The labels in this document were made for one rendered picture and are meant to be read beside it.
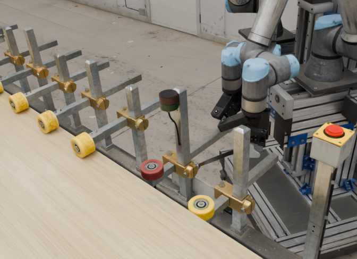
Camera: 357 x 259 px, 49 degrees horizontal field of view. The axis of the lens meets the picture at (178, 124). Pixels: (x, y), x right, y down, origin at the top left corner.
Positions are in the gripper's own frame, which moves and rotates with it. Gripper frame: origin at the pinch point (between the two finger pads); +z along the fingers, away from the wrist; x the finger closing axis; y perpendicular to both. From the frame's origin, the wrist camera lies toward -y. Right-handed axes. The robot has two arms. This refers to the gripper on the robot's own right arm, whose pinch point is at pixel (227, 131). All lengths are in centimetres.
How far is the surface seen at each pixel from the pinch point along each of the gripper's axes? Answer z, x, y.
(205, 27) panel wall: 69, 216, 234
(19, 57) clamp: -14, 117, -30
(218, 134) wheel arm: -2.9, -1.5, -7.7
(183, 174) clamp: -2.1, -6.5, -33.6
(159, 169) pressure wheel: -8.1, -3.5, -41.8
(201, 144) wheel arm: -3.4, -0.9, -17.4
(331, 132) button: -40, -55, -32
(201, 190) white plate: 7.2, -10.0, -28.3
